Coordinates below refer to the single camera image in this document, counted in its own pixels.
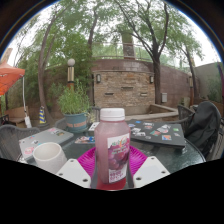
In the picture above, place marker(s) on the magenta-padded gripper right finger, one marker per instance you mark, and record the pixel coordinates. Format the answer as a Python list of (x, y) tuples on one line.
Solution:
[(150, 170)]

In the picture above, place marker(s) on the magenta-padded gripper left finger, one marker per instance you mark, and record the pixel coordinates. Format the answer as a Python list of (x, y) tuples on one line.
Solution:
[(75, 171)]

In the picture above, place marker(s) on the pink drink bottle white cap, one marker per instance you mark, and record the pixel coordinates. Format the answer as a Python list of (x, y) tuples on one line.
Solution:
[(111, 146)]

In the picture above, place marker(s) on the white ceramic cup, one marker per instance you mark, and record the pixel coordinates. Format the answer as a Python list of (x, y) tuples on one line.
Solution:
[(50, 156)]

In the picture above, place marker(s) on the colourful printed card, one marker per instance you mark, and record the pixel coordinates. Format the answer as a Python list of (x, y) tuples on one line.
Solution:
[(84, 140)]

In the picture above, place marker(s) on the black laptop with stickers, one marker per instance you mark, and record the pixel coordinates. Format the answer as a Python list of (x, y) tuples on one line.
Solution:
[(156, 133)]

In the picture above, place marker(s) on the grey laptop with stickers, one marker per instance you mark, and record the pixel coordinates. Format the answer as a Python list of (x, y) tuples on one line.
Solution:
[(43, 138)]

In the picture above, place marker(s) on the white paper sheet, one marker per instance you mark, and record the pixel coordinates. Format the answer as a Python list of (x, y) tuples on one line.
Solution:
[(93, 126)]

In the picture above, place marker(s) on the blue yellow striped cone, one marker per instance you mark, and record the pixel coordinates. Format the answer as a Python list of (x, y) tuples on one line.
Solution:
[(42, 116)]

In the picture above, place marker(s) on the potted plant in teal pot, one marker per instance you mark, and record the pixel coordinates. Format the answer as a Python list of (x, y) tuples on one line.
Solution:
[(75, 106)]

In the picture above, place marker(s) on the black backpack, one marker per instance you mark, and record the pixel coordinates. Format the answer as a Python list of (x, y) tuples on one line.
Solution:
[(203, 126)]

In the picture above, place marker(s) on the orange canopy tent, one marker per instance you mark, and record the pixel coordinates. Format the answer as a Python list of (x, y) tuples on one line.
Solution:
[(10, 76)]

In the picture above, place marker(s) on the grey wall utility box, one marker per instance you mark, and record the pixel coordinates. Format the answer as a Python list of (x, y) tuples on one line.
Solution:
[(164, 97)]

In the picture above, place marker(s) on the wall lantern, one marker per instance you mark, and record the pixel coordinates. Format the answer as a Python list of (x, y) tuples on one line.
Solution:
[(98, 78), (151, 79)]

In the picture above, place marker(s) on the lamp post with globe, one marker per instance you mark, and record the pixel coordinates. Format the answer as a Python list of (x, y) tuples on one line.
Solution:
[(71, 75)]

